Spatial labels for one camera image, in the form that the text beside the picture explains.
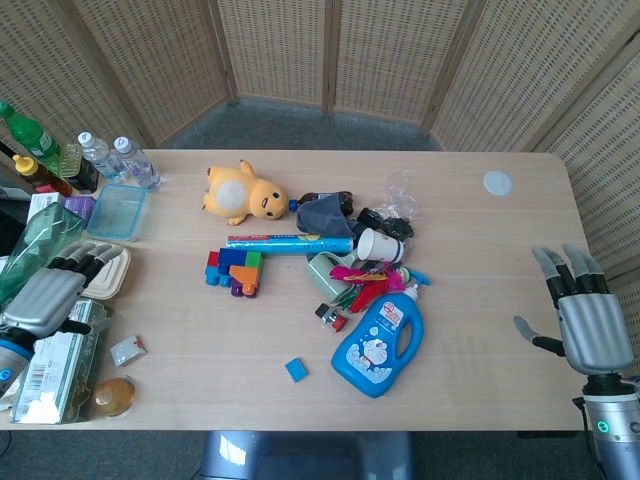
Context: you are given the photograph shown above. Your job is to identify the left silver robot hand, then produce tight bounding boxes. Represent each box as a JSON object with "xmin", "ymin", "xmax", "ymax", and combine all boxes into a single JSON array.
[{"xmin": 0, "ymin": 243, "xmax": 124, "ymax": 352}]

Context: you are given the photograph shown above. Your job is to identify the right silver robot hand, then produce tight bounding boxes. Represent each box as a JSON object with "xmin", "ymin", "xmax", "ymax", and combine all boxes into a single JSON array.
[{"xmin": 513, "ymin": 243, "xmax": 636, "ymax": 376}]

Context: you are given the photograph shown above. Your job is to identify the colourful building blocks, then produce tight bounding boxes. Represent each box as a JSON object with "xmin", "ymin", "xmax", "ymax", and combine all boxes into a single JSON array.
[{"xmin": 203, "ymin": 248, "xmax": 265, "ymax": 300}]

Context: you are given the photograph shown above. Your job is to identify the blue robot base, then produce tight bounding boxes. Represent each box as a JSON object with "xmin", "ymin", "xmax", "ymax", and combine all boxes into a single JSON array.
[{"xmin": 201, "ymin": 430, "xmax": 414, "ymax": 480}]

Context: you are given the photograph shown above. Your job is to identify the green transparent plastic bag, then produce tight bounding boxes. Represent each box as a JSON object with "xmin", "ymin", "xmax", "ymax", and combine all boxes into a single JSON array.
[{"xmin": 0, "ymin": 201, "xmax": 87, "ymax": 312}]

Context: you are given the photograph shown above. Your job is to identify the beige takeout box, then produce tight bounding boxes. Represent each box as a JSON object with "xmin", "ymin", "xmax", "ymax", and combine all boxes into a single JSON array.
[{"xmin": 78, "ymin": 239, "xmax": 132, "ymax": 301}]

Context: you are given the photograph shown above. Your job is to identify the green tea box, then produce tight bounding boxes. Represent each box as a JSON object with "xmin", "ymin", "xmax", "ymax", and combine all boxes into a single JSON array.
[{"xmin": 9, "ymin": 297, "xmax": 114, "ymax": 426}]

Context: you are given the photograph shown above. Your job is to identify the small silver card pack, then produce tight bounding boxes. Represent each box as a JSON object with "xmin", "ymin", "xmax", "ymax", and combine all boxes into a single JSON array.
[{"xmin": 109, "ymin": 334, "xmax": 149, "ymax": 368}]

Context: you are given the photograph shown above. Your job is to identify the white box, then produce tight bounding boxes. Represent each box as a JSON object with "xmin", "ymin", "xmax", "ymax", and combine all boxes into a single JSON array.
[{"xmin": 27, "ymin": 191, "xmax": 67, "ymax": 221}]

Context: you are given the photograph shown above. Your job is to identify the purple box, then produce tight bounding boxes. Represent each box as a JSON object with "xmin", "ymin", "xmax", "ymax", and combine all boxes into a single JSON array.
[{"xmin": 63, "ymin": 195, "xmax": 97, "ymax": 222}]

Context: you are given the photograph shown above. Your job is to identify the clear container blue lid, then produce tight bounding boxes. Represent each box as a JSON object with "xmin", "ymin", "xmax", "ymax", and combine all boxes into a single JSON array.
[{"xmin": 85, "ymin": 182, "xmax": 149, "ymax": 243}]

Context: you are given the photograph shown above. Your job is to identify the brown bottle yellow cap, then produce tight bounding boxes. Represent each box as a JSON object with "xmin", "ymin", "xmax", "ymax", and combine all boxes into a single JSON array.
[{"xmin": 12, "ymin": 153, "xmax": 74, "ymax": 199}]

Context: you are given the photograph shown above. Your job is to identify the clear water bottle blue label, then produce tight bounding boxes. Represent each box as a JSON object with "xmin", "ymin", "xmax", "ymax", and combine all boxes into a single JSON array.
[{"xmin": 76, "ymin": 131, "xmax": 131, "ymax": 183}]

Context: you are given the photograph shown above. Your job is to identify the clear water bottle pink label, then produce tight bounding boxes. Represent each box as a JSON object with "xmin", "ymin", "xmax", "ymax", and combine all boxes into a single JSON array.
[{"xmin": 111, "ymin": 135, "xmax": 164, "ymax": 192}]

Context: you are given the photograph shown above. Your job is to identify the green soda bottle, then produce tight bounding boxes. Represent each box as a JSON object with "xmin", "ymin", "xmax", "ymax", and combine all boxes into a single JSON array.
[{"xmin": 0, "ymin": 100, "xmax": 65, "ymax": 172}]

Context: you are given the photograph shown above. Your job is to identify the white round table grommet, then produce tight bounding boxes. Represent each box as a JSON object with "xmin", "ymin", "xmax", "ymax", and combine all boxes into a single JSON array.
[{"xmin": 482, "ymin": 170, "xmax": 515, "ymax": 197}]

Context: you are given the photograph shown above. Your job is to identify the yellow plush toy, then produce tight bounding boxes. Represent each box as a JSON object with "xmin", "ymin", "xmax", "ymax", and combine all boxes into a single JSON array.
[{"xmin": 201, "ymin": 158, "xmax": 290, "ymax": 227}]

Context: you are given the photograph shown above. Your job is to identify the blue detergent bottle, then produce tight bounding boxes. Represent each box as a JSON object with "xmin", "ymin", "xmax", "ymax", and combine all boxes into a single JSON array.
[{"xmin": 330, "ymin": 272, "xmax": 433, "ymax": 399}]

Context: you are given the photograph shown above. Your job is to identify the black crumpled object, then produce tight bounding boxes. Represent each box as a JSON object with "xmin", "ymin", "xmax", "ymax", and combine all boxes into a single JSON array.
[{"xmin": 356, "ymin": 206, "xmax": 416, "ymax": 239}]

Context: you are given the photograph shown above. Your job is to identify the colourful feather shuttlecock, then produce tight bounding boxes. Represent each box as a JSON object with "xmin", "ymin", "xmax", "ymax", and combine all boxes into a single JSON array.
[{"xmin": 327, "ymin": 264, "xmax": 407, "ymax": 315}]

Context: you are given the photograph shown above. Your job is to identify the white paper cup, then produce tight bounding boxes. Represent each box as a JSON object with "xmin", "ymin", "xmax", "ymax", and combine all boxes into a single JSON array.
[{"xmin": 356, "ymin": 227, "xmax": 407, "ymax": 265}]

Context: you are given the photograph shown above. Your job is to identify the clear plastic bag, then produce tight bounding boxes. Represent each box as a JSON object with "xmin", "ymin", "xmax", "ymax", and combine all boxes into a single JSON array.
[{"xmin": 383, "ymin": 169, "xmax": 420, "ymax": 222}]

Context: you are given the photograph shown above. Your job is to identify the blue wrapped roll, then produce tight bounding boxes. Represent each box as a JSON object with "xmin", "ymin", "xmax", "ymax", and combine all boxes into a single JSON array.
[{"xmin": 225, "ymin": 234, "xmax": 356, "ymax": 256}]

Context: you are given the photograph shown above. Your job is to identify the small blue tile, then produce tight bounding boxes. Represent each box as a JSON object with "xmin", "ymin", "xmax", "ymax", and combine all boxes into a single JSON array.
[{"xmin": 284, "ymin": 355, "xmax": 310, "ymax": 384}]

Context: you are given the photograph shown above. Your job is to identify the grey cloth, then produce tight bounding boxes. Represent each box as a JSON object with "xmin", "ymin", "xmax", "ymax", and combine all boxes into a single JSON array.
[{"xmin": 295, "ymin": 195, "xmax": 354, "ymax": 238}]

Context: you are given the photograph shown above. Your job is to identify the cola bottle blue cap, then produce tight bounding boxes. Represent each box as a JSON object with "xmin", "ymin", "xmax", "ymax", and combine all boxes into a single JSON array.
[{"xmin": 288, "ymin": 190, "xmax": 358, "ymax": 211}]

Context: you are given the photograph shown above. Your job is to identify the wicker folding screen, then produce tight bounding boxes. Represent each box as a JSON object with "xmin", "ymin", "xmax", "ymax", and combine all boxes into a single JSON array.
[{"xmin": 0, "ymin": 0, "xmax": 640, "ymax": 281}]

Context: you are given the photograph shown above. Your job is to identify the red push button switch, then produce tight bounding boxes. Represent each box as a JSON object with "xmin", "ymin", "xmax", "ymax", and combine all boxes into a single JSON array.
[{"xmin": 314, "ymin": 301, "xmax": 349, "ymax": 334}]

